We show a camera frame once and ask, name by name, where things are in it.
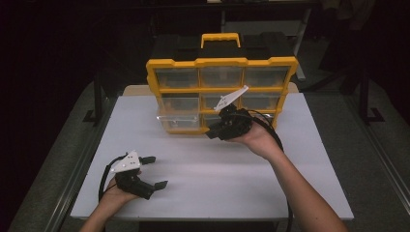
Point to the clear plastic drawer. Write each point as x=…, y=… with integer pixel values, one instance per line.
x=179, y=122

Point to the person's left hand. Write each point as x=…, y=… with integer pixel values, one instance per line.
x=114, y=197

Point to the aluminium frame rail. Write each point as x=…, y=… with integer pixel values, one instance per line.
x=77, y=174
x=380, y=151

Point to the yellow black parts organizer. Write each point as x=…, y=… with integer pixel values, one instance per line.
x=222, y=61

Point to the set of clear organizer bins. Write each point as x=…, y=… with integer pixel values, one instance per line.
x=220, y=76

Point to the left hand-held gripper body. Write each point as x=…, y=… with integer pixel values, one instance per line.
x=133, y=185

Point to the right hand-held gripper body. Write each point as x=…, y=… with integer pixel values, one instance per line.
x=233, y=122

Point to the black metal stand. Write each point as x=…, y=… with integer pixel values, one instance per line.
x=366, y=103
x=96, y=103

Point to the person's right hand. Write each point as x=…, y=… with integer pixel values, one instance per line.
x=257, y=138

